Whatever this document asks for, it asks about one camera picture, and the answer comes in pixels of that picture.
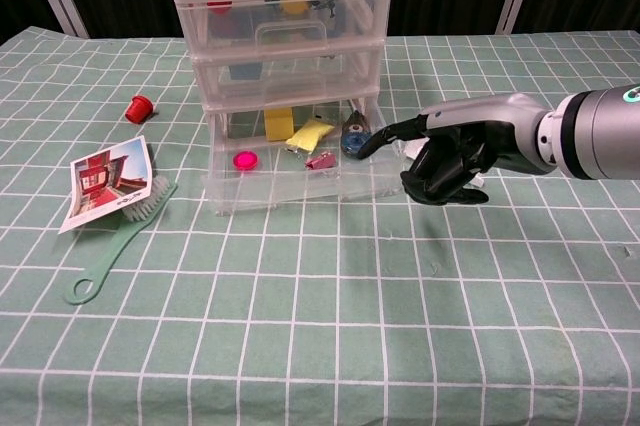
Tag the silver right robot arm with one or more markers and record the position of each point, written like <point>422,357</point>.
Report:
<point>600,136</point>

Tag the yellow object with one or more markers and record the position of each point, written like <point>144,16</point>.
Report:
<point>292,5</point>

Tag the yellow block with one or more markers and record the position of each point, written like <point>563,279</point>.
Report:
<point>278,126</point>

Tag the clear plastic lowest drawer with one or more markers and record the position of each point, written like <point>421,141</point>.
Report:
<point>280,191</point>

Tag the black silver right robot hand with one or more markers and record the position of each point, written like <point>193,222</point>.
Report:
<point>480,121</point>

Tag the clear plastic highest drawer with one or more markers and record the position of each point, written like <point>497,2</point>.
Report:
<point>292,36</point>

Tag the blue block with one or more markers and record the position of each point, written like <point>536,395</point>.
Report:
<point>246,71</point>

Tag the yellow packet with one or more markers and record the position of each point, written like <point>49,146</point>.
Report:
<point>310,133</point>

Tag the red object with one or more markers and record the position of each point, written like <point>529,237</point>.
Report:
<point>220,7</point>

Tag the small red cup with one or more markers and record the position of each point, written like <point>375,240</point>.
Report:
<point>137,110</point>

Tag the clear plastic middle drawer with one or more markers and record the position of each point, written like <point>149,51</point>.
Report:
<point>310,81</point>

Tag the red building postcard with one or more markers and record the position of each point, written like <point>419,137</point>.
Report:
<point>107,181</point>

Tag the green checked tablecloth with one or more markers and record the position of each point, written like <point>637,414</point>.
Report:
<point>320,321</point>

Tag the blue black tape dispenser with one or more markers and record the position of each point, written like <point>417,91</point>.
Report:
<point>354,138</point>

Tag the pink round disc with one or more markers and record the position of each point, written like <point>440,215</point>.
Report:
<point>247,161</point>

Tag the pink binder clip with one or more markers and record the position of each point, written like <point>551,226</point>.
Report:
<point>320,161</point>

